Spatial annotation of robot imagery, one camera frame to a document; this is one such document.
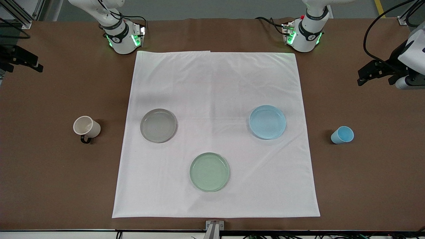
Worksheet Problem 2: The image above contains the blue cup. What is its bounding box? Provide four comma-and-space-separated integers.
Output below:
330, 126, 355, 145

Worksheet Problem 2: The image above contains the white mug with black handle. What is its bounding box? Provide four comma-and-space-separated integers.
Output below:
73, 116, 101, 144

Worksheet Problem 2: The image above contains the blue plate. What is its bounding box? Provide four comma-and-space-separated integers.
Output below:
249, 105, 287, 140

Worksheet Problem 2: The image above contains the gray plate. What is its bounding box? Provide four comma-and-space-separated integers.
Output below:
140, 108, 178, 144

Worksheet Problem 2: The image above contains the green plate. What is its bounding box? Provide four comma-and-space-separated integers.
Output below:
189, 152, 231, 193

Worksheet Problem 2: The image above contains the white cloth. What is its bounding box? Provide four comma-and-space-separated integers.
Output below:
112, 50, 321, 219

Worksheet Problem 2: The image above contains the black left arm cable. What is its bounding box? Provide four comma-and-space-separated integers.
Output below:
363, 0, 417, 64

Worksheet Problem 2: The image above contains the aluminium frame post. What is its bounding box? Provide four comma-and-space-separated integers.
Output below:
0, 0, 45, 30

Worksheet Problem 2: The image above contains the silver left base connector bracket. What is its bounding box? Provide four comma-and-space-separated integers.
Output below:
282, 22, 297, 45

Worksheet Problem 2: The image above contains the silver base connector bracket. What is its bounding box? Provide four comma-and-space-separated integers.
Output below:
282, 22, 297, 45
132, 23, 147, 47

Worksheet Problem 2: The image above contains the silver right base connector bracket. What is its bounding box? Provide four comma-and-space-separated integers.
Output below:
132, 23, 147, 47

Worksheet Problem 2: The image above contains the black left base cable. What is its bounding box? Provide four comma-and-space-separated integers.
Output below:
255, 16, 287, 36

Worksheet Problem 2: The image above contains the black base cable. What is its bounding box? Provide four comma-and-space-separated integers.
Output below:
98, 0, 148, 38
255, 16, 287, 36

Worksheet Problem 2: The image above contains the black right base cable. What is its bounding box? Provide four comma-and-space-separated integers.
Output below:
98, 0, 148, 38

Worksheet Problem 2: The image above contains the grey metal table bracket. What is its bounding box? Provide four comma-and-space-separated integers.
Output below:
205, 220, 225, 239

